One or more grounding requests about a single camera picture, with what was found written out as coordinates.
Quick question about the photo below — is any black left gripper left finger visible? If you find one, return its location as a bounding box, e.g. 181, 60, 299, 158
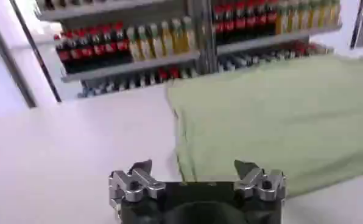
108, 159, 167, 209

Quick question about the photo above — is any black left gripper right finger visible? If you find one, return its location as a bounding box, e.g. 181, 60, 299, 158
233, 159, 287, 202

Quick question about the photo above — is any pale green cloth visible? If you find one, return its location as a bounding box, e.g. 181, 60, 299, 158
165, 54, 363, 198

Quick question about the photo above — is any shelf rack with bottles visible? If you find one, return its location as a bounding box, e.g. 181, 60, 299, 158
33, 0, 343, 99

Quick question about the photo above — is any dark metal pole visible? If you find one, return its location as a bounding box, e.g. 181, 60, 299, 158
9, 0, 63, 103

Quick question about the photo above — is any grey metal frame post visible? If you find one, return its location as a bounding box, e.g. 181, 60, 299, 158
0, 8, 38, 109

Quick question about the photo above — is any grey window frame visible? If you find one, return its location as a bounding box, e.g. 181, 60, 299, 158
350, 0, 363, 49

